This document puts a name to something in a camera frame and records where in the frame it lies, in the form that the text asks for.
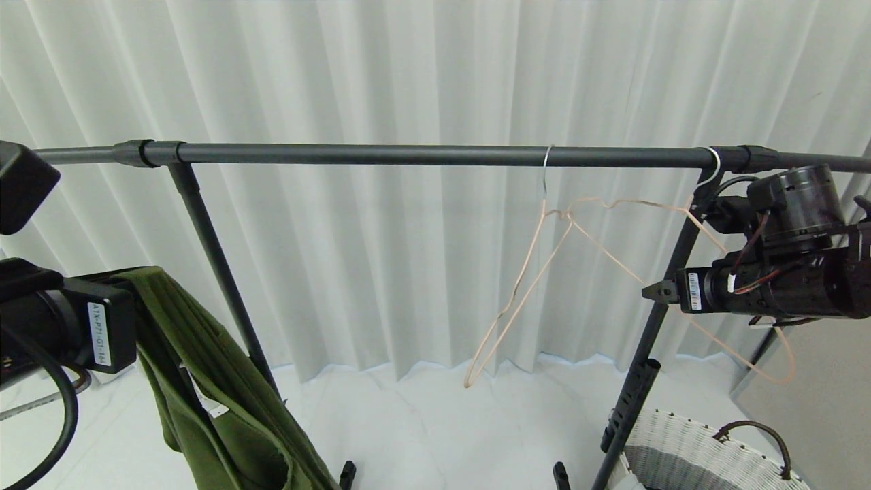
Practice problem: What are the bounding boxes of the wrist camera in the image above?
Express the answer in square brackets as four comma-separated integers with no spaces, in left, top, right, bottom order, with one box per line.
[0,140,61,236]
[703,195,751,235]

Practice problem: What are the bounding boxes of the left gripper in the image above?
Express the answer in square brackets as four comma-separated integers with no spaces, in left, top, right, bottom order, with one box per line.
[0,259,138,390]

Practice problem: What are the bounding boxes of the white curtain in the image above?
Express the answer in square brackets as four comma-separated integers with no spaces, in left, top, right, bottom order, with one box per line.
[0,0,871,383]

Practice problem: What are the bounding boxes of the white laundry basket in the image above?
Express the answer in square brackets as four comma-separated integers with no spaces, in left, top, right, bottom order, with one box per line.
[608,408,810,490]

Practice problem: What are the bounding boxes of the green sleeveless shirt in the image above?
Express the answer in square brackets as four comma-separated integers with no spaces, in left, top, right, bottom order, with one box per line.
[109,267,341,490]

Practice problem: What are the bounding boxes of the pink clothes hanger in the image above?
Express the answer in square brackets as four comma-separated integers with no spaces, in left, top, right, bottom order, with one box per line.
[558,145,797,385]
[464,145,576,389]

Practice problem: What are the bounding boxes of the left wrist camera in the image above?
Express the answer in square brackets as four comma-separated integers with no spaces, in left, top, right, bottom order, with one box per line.
[0,140,61,236]

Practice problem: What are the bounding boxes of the black clothes rack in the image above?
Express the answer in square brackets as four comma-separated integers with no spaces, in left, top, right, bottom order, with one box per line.
[31,140,871,490]

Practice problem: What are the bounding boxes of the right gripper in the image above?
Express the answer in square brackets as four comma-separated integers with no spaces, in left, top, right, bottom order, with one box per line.
[679,245,871,321]

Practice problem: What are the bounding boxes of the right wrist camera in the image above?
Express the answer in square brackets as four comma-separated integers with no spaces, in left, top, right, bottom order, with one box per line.
[703,195,751,235]

